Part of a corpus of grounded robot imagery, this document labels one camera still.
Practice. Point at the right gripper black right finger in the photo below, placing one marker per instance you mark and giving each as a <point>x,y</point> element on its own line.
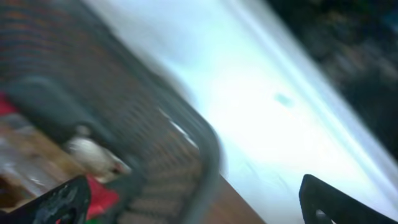
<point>322,203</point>

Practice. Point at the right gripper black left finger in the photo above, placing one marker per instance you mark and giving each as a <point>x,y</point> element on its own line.
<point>67,203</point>

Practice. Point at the orange pasta package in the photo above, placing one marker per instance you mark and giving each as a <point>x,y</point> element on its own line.
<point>32,165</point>

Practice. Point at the beige snack bag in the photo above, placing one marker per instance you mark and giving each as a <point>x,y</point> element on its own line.
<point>96,160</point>

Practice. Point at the grey plastic basket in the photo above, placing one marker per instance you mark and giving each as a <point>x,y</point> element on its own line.
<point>62,67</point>

